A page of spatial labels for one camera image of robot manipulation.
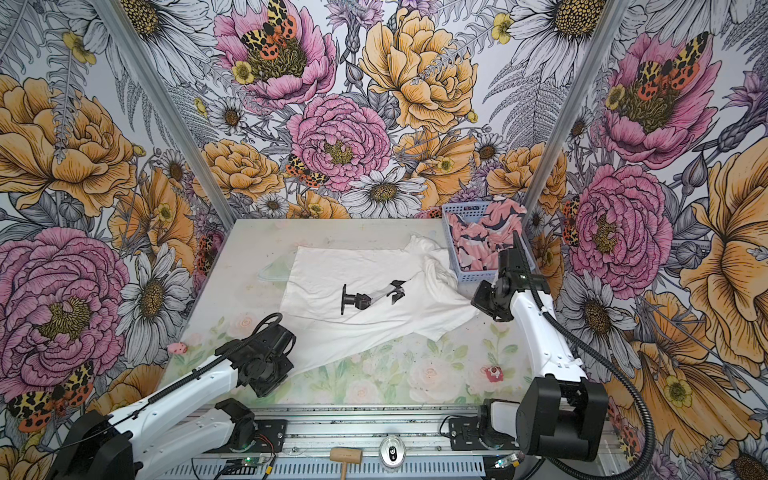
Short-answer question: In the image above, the white printed t-shirt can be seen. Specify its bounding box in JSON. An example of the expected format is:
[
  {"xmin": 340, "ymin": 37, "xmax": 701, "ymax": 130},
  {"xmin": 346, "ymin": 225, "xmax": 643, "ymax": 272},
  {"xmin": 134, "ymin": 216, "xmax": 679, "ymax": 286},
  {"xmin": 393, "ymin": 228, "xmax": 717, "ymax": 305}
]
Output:
[{"xmin": 280, "ymin": 236, "xmax": 477, "ymax": 374}]

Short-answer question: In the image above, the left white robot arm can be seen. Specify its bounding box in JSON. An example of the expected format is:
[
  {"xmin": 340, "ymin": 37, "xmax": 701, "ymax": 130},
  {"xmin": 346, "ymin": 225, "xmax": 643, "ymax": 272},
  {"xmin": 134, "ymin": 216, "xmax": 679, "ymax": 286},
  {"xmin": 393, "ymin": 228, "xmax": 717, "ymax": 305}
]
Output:
[{"xmin": 47, "ymin": 313, "xmax": 296, "ymax": 479}]

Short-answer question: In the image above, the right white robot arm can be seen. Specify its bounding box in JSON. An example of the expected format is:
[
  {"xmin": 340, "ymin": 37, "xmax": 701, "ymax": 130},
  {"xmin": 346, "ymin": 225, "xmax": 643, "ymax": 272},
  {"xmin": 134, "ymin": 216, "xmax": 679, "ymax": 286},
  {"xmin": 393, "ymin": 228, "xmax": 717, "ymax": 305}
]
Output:
[{"xmin": 472, "ymin": 233, "xmax": 608, "ymax": 461}]

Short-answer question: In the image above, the left green circuit board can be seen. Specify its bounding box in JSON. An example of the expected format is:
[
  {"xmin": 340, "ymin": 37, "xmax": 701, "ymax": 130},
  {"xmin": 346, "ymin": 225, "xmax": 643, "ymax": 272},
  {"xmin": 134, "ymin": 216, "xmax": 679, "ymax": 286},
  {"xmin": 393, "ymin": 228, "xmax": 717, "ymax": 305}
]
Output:
[{"xmin": 220, "ymin": 457, "xmax": 273, "ymax": 475}]

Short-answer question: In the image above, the green circuit board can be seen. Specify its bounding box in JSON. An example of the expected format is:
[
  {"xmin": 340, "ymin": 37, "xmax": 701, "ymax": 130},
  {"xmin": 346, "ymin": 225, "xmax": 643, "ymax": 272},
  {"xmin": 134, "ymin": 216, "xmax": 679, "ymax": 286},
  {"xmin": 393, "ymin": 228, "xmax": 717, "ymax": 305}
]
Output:
[
  {"xmin": 220, "ymin": 457, "xmax": 273, "ymax": 475},
  {"xmin": 493, "ymin": 453, "xmax": 521, "ymax": 469}
]

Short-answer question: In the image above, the wooden mallet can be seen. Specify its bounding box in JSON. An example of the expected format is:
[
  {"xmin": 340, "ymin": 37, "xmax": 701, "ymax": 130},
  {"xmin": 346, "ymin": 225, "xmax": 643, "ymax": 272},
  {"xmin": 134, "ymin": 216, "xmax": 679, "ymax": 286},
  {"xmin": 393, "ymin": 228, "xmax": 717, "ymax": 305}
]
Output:
[{"xmin": 329, "ymin": 447, "xmax": 363, "ymax": 480}]

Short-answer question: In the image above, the right green circuit board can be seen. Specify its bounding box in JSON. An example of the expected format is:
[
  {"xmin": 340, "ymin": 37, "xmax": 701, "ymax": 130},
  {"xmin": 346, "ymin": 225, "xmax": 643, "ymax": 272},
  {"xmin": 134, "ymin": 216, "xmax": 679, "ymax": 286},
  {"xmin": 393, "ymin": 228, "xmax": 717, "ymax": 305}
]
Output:
[{"xmin": 493, "ymin": 453, "xmax": 521, "ymax": 469}]

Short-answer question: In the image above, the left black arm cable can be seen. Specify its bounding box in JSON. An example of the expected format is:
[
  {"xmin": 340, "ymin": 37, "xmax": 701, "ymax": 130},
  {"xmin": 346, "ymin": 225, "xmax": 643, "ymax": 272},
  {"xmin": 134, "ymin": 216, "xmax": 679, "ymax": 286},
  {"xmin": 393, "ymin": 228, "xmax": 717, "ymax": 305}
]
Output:
[{"xmin": 23, "ymin": 311, "xmax": 284, "ymax": 463}]

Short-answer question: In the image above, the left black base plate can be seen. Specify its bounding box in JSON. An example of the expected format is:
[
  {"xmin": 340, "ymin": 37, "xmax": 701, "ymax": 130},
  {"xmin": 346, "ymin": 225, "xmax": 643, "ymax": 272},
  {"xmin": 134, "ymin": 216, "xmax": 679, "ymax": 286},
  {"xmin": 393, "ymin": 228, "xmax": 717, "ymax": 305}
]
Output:
[{"xmin": 208, "ymin": 419, "xmax": 288, "ymax": 454}]

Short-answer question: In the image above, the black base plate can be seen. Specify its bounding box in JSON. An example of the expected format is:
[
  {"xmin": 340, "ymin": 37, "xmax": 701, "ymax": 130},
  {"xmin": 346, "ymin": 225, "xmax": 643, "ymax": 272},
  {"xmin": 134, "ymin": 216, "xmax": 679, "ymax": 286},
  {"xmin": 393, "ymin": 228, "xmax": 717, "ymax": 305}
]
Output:
[
  {"xmin": 208, "ymin": 419, "xmax": 288, "ymax": 454},
  {"xmin": 440, "ymin": 416, "xmax": 519, "ymax": 452}
]

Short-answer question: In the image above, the aluminium front rail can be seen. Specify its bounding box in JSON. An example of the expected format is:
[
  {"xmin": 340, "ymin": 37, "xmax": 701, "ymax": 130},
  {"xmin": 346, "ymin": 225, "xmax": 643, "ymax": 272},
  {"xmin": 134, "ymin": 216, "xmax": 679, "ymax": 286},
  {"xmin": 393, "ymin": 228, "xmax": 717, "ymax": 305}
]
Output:
[{"xmin": 197, "ymin": 405, "xmax": 514, "ymax": 458}]

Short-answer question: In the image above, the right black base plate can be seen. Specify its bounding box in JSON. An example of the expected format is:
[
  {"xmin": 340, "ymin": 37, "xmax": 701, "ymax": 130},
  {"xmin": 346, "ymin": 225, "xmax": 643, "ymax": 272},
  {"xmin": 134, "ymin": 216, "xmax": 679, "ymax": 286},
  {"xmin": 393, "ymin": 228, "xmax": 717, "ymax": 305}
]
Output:
[{"xmin": 440, "ymin": 416, "xmax": 519, "ymax": 452}]

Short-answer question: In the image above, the right black corrugated cable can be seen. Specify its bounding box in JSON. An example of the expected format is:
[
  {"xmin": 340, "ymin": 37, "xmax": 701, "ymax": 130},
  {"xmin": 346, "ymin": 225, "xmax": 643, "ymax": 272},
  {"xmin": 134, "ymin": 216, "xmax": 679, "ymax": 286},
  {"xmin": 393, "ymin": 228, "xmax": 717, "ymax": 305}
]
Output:
[{"xmin": 515, "ymin": 251, "xmax": 656, "ymax": 480}]

